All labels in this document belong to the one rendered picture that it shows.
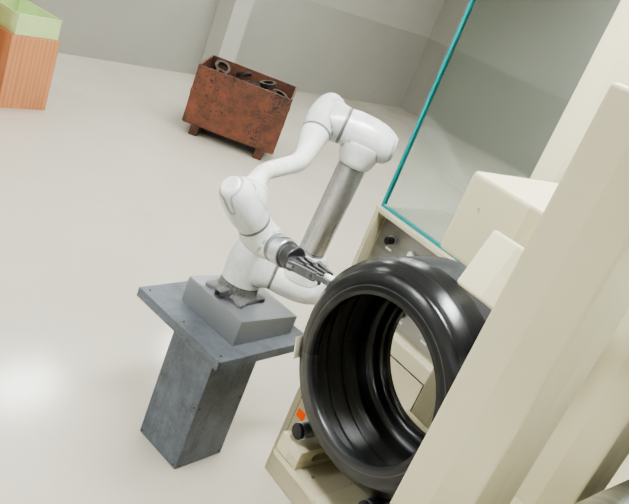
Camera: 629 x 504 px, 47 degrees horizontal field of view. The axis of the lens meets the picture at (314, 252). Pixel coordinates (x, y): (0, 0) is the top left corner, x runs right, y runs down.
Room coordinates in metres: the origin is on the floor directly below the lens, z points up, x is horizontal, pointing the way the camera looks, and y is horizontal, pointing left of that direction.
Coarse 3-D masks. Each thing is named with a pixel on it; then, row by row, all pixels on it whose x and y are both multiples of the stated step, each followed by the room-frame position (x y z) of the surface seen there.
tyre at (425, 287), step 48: (336, 288) 1.64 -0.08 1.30; (384, 288) 1.54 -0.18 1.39; (432, 288) 1.50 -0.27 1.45; (336, 336) 1.78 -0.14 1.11; (384, 336) 1.84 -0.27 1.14; (432, 336) 1.43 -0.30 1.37; (336, 384) 1.74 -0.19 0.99; (384, 384) 1.79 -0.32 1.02; (336, 432) 1.63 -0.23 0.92; (384, 432) 1.71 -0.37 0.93; (384, 480) 1.39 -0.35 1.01
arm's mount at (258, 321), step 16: (192, 288) 2.45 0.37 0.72; (208, 288) 2.44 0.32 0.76; (192, 304) 2.44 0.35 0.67; (208, 304) 2.40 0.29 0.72; (224, 304) 2.37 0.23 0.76; (256, 304) 2.49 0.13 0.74; (272, 304) 2.56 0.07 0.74; (208, 320) 2.38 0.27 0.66; (224, 320) 2.34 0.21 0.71; (240, 320) 2.30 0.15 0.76; (256, 320) 2.36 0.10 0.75; (272, 320) 2.44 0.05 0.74; (288, 320) 2.52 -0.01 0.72; (224, 336) 2.33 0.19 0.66; (240, 336) 2.31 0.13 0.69; (256, 336) 2.39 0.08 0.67; (272, 336) 2.47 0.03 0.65
